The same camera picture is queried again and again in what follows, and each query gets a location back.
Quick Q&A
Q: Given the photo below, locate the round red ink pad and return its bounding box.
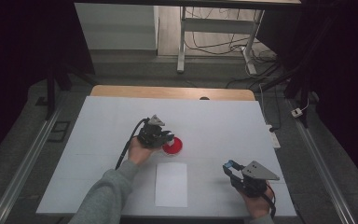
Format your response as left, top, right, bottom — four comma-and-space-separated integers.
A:
161, 136, 184, 157

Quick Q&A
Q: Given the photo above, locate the dark curtain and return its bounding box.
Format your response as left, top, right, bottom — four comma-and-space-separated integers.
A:
257, 0, 358, 194
0, 0, 96, 169

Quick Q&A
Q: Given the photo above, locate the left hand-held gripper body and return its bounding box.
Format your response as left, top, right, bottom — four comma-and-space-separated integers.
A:
136, 114, 169, 149

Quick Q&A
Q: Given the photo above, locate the white table cover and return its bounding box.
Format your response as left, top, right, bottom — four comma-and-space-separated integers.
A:
35, 95, 297, 217

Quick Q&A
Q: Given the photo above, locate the metal floor rail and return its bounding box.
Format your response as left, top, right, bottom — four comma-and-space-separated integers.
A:
0, 108, 63, 224
293, 119, 357, 224

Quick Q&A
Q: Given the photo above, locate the tangle of black cables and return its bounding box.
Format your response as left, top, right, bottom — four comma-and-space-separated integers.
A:
185, 7, 278, 64

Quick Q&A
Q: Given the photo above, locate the white panel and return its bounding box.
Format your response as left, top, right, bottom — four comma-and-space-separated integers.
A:
74, 3, 159, 50

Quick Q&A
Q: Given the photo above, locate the white paper sheet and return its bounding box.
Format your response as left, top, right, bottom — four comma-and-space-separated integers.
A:
154, 161, 188, 208

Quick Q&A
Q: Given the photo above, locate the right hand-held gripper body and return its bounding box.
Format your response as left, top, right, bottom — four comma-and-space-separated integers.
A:
230, 161, 281, 198

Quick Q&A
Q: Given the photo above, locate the person's left hand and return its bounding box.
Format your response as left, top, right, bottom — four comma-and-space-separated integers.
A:
127, 136, 158, 166

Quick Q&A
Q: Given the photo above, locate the white desk frame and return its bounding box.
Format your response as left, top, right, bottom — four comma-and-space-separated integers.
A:
176, 6, 266, 76

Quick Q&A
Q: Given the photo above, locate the person's right hand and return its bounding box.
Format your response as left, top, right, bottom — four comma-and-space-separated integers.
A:
241, 189, 275, 220

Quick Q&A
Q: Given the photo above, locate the white power strip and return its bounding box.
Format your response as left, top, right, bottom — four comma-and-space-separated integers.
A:
265, 124, 282, 149

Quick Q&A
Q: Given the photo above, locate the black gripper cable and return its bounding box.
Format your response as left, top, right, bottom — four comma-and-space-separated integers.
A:
262, 182, 277, 218
115, 117, 151, 171

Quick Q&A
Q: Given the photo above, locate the thick black floor cable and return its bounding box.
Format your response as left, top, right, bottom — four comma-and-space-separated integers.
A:
226, 62, 293, 90

